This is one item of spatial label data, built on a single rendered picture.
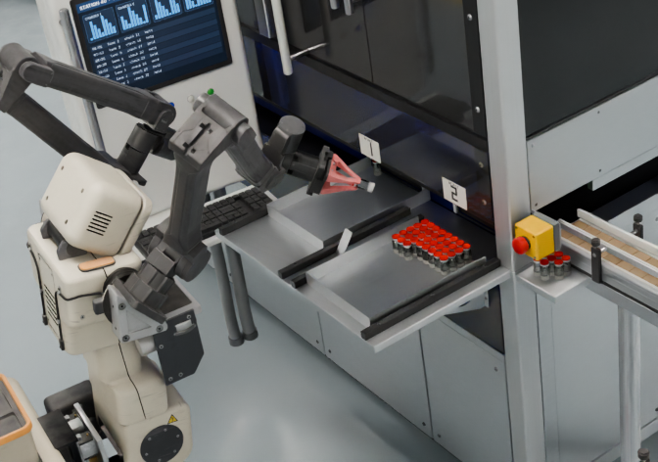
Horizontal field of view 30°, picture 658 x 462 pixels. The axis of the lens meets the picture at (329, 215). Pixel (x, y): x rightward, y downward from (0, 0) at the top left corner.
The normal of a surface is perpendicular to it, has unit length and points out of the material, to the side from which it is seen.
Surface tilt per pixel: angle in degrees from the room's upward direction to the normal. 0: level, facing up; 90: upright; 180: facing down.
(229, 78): 90
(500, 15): 90
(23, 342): 0
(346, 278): 0
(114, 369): 90
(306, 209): 0
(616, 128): 90
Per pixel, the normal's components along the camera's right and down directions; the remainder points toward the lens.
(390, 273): -0.14, -0.85
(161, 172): 0.48, 0.40
